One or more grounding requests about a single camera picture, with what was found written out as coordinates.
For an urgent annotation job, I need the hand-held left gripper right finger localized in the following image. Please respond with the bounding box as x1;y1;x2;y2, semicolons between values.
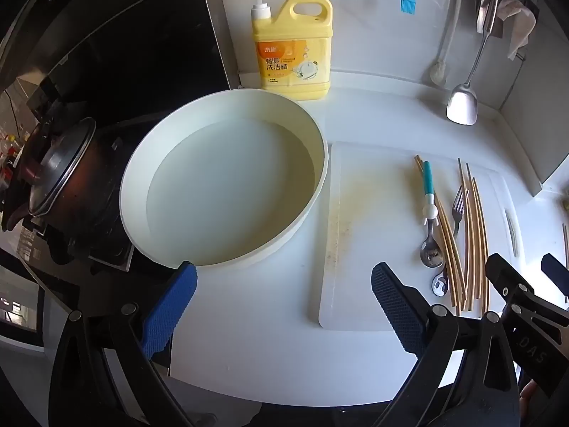
370;262;523;427

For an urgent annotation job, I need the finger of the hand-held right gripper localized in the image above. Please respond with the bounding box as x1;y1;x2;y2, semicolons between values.
541;253;569;283
484;253;569;321

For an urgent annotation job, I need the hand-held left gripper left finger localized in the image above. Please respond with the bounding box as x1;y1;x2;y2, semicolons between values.
48;262;198;427

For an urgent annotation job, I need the metal fork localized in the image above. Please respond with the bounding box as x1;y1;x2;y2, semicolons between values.
430;187;469;296

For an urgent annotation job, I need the blue handled metal spoon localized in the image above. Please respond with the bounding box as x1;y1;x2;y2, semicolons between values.
419;160;446;270

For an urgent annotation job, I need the white round basin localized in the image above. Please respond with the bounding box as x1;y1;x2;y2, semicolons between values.
119;89;330;270

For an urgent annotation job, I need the white plastic cutting board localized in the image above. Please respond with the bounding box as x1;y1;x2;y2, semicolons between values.
318;141;527;331

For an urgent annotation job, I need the black gas stove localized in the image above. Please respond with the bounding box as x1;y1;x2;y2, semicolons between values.
0;213;135;276

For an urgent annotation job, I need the dark cooking pot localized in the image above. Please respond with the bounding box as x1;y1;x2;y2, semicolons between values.
44;125;134;263

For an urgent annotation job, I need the metal cooking spatula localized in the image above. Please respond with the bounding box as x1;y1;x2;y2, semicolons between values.
446;0;501;126

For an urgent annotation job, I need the dark pot with lid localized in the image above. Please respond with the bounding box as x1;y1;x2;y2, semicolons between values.
27;117;97;218

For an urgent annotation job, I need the pale thin cloth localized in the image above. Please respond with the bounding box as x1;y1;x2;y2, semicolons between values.
495;0;538;60

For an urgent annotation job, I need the yellow detergent pump bottle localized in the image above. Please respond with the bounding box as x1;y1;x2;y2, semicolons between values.
235;0;334;102

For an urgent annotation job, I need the black range hood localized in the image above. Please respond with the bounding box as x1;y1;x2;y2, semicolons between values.
0;0;241;143

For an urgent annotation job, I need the white long-handled bottle brush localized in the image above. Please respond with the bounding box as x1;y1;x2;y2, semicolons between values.
429;0;465;86

